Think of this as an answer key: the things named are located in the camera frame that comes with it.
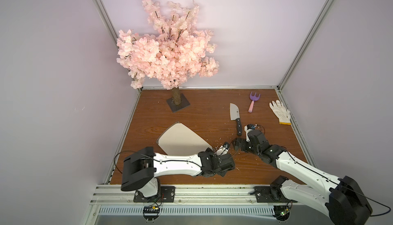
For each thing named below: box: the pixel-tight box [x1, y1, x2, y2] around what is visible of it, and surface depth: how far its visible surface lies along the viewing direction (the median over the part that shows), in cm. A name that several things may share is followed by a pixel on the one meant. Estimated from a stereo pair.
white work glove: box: [269, 99, 292, 126], surface depth 107 cm
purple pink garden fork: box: [248, 91, 261, 114], surface depth 116 cm
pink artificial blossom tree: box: [116, 0, 220, 106], surface depth 72 cm
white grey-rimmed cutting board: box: [156, 121, 215, 155], surface depth 95 cm
